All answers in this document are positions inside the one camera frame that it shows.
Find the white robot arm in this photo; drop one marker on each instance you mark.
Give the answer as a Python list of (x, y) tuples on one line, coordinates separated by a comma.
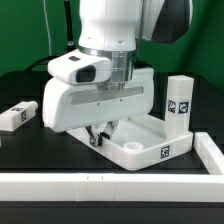
[(114, 28)]

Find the white desk top tray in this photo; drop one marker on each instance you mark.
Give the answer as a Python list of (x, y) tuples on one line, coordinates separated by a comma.
[(137, 143)]

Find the white L-shaped fence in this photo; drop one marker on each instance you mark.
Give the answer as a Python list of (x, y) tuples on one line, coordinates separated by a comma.
[(77, 187)]

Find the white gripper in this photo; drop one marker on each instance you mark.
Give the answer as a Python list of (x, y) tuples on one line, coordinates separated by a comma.
[(73, 97)]

